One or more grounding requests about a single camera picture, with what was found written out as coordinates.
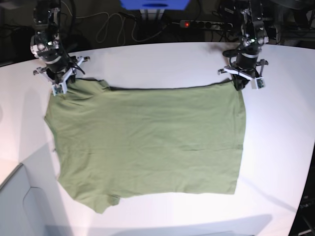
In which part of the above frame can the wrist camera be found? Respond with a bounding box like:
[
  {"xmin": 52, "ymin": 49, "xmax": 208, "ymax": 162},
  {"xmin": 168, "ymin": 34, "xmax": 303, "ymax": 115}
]
[
  {"xmin": 251, "ymin": 77, "xmax": 265, "ymax": 90},
  {"xmin": 52, "ymin": 81, "xmax": 67, "ymax": 96}
]

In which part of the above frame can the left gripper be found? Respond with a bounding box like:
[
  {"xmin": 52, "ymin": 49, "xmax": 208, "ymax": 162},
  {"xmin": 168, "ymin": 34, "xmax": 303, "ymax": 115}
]
[{"xmin": 218, "ymin": 55, "xmax": 268, "ymax": 91}]

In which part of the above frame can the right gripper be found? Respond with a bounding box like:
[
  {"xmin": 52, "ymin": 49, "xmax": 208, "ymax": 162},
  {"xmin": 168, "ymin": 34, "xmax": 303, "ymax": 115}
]
[{"xmin": 33, "ymin": 56, "xmax": 90, "ymax": 84}]

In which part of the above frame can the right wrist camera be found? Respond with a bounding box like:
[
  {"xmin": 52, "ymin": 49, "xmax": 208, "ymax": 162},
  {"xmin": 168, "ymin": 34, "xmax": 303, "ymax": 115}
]
[{"xmin": 52, "ymin": 81, "xmax": 67, "ymax": 96}]

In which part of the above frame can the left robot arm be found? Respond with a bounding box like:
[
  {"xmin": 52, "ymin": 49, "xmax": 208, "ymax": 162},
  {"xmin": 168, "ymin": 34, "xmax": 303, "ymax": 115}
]
[{"xmin": 218, "ymin": 0, "xmax": 269, "ymax": 91}]

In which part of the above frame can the blue box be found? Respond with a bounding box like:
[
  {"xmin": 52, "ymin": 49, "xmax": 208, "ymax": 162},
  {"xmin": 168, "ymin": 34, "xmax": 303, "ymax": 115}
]
[{"xmin": 120, "ymin": 0, "xmax": 190, "ymax": 10}]

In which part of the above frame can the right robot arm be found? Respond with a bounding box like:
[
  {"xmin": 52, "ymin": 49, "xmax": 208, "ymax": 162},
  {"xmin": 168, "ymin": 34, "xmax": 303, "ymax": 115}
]
[{"xmin": 30, "ymin": 0, "xmax": 84, "ymax": 84}]

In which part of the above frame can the black power strip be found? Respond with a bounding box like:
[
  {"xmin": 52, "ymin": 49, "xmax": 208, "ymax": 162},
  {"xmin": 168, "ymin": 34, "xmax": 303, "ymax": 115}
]
[{"xmin": 179, "ymin": 20, "xmax": 233, "ymax": 31}]

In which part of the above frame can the grey cable loop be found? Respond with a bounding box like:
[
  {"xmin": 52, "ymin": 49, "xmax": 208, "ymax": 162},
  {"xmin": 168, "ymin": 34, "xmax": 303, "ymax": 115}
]
[{"xmin": 95, "ymin": 12, "xmax": 168, "ymax": 43}]

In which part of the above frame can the green T-shirt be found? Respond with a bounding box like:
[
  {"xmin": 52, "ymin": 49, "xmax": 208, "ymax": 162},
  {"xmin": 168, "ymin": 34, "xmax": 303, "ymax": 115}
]
[{"xmin": 44, "ymin": 79, "xmax": 246, "ymax": 213}]

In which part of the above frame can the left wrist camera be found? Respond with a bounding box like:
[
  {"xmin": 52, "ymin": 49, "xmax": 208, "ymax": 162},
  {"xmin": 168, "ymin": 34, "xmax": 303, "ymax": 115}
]
[{"xmin": 251, "ymin": 77, "xmax": 265, "ymax": 90}]

